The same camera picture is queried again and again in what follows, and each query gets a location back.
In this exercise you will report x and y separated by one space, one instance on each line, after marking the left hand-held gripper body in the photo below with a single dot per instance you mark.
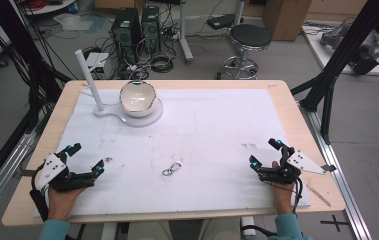
52 168

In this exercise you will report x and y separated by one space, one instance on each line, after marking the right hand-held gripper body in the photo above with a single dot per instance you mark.
305 163

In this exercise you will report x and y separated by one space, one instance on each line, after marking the metal keyring clip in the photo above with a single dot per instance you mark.
171 169

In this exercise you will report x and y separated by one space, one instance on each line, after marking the person's left hand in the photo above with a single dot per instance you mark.
63 203

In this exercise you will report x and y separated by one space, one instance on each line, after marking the person's right hand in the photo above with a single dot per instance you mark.
282 198

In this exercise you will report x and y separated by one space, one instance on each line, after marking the thin wooden stick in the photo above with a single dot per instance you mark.
319 195

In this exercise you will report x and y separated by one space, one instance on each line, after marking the white table mat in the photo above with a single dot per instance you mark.
193 140

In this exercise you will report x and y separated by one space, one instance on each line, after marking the white stand with pole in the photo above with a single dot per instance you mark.
92 83

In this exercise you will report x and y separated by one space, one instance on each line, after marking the white bowl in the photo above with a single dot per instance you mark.
138 100

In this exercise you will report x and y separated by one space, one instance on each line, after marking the white box device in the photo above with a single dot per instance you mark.
97 63

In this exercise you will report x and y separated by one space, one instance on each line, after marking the white platform board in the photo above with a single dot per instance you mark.
327 56

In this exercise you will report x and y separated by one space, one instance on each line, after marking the black round stool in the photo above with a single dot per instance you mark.
248 40

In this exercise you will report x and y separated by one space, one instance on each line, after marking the brown cardboard box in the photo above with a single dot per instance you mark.
285 18

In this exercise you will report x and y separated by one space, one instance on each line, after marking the large black computer tower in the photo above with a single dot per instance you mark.
125 33

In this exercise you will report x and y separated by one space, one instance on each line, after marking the grey robot device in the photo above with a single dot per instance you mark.
360 46

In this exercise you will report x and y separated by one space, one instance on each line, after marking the black flat device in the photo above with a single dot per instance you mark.
223 21

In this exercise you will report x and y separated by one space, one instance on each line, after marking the small black computer tower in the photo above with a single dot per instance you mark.
151 28

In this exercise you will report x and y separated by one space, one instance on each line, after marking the white metal desk leg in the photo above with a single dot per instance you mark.
184 33

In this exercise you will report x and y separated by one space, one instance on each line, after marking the aluminium floor rail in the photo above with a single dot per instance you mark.
0 176
340 186

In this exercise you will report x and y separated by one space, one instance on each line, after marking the black metal frame stand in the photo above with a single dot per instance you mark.
340 53
20 56

